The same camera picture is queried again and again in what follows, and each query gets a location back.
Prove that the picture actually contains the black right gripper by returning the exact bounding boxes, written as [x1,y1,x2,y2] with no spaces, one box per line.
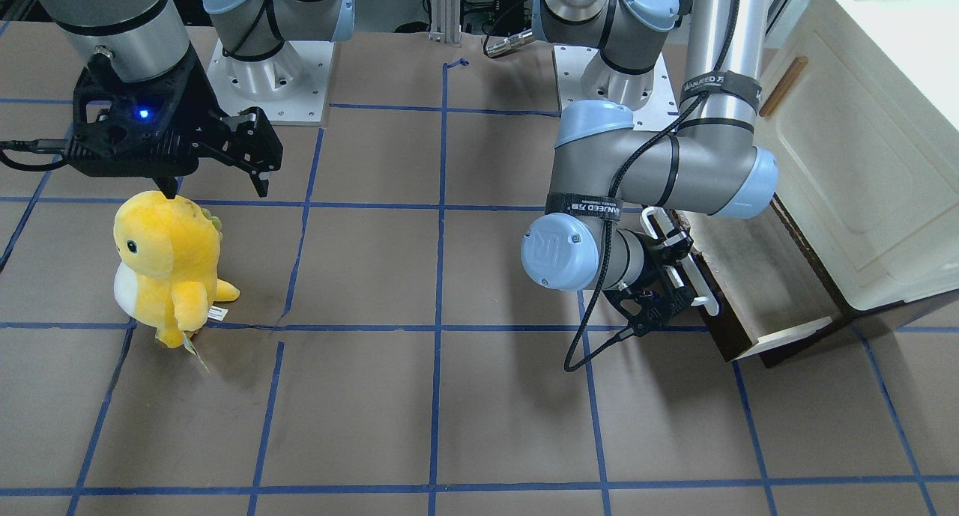
[63,48,283,200]

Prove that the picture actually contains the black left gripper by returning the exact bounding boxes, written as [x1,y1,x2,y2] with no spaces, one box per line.
[603,243,693,336]

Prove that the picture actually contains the white plastic drawer handle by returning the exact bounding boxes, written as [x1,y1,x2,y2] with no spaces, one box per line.
[641,207,720,317]

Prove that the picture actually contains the dark brown wooden drawer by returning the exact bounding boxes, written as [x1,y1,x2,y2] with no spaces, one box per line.
[675,198,848,366]

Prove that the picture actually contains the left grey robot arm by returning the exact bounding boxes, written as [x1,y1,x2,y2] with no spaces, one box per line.
[521,0,780,334]

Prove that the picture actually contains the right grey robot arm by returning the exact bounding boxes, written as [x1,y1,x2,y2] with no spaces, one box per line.
[2,0,355,198]

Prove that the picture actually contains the yellow plush dinosaur toy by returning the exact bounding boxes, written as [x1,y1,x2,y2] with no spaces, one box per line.
[112,189,240,353]

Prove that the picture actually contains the cream white cabinet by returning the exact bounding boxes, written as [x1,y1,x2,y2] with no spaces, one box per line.
[756,0,958,311]

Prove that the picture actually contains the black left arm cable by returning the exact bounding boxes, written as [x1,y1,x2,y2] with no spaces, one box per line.
[563,0,742,373]

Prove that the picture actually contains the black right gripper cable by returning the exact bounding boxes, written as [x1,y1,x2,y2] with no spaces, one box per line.
[0,139,72,172]

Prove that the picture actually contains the brown wooden cabinet handle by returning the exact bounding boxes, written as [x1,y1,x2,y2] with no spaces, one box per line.
[758,55,808,118]

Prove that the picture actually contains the silver cable connector plug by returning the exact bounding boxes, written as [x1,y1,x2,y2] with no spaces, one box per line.
[483,29,537,58]

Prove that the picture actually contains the aluminium frame post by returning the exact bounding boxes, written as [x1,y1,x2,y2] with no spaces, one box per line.
[429,0,462,47]

